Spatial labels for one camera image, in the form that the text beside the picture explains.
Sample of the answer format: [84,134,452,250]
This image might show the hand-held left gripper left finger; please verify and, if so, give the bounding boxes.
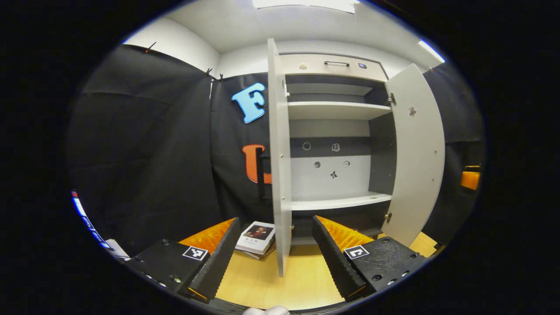
[127,217,242,304]

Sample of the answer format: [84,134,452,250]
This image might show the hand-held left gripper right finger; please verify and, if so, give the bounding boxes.
[311,215,431,302]

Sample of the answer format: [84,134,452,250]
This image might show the grey cabinet door cube stickers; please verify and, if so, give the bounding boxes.
[381,64,446,247]

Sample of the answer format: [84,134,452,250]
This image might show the grey double-door shoe cabinet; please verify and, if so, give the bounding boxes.
[256,38,446,277]

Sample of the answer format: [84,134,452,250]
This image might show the grey cabinet door checkered sticker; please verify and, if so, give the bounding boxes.
[267,38,293,277]

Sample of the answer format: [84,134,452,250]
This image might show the grey cabinet drawer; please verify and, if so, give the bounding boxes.
[280,53,389,82]

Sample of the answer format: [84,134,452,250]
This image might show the white cover book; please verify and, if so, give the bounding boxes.
[235,221,276,256]

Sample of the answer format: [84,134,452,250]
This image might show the brown book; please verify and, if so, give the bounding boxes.
[243,244,277,261]

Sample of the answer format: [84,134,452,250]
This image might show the black backdrop cloth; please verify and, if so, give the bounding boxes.
[66,44,486,259]

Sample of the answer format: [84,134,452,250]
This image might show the small ceiling light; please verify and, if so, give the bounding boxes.
[418,39,446,63]

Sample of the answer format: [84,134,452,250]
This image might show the printed standing banner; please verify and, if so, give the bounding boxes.
[71,190,110,250]

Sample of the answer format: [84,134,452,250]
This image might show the long ceiling light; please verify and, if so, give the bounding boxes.
[252,0,357,14]

